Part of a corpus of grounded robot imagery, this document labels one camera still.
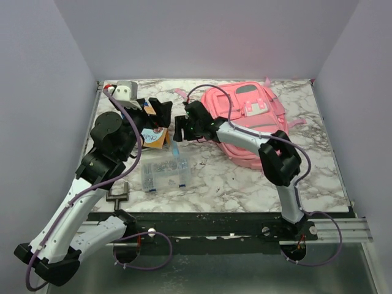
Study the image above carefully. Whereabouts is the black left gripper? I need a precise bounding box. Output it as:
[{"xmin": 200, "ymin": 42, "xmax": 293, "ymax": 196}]
[{"xmin": 117, "ymin": 97, "xmax": 172, "ymax": 159}]

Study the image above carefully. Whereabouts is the light blue eraser stick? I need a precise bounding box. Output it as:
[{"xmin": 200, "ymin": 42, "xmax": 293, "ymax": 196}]
[{"xmin": 171, "ymin": 140, "xmax": 179, "ymax": 157}]

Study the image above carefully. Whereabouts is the pink student backpack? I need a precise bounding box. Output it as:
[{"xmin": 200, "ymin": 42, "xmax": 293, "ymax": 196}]
[{"xmin": 174, "ymin": 76, "xmax": 307, "ymax": 169}]

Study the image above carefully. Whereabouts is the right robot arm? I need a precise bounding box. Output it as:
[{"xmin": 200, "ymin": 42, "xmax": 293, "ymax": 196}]
[{"xmin": 173, "ymin": 101, "xmax": 307, "ymax": 240}]

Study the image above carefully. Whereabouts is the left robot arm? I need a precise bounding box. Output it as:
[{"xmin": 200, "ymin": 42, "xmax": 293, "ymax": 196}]
[{"xmin": 14, "ymin": 97, "xmax": 158, "ymax": 292}]

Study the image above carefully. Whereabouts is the orange paperback book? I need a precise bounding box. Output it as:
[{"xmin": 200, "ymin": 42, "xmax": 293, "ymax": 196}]
[{"xmin": 141, "ymin": 102, "xmax": 171, "ymax": 149}]

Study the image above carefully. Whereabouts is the clear plastic screw organizer box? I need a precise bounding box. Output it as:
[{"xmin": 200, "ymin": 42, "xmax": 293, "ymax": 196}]
[{"xmin": 141, "ymin": 155, "xmax": 192, "ymax": 192}]

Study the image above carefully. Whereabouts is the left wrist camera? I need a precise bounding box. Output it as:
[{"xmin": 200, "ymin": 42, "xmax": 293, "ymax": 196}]
[{"xmin": 113, "ymin": 80, "xmax": 138, "ymax": 108}]

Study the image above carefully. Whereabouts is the black metal clamp bracket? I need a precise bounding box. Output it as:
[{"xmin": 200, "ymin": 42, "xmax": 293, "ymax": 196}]
[{"xmin": 105, "ymin": 182, "xmax": 129, "ymax": 211}]

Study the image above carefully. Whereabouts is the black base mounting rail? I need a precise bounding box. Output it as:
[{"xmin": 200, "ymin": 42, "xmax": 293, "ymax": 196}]
[{"xmin": 85, "ymin": 211, "xmax": 319, "ymax": 257}]

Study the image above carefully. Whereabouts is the aluminium extrusion rail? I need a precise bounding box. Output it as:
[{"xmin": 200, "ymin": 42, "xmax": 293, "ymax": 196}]
[{"xmin": 311, "ymin": 218, "xmax": 373, "ymax": 244}]

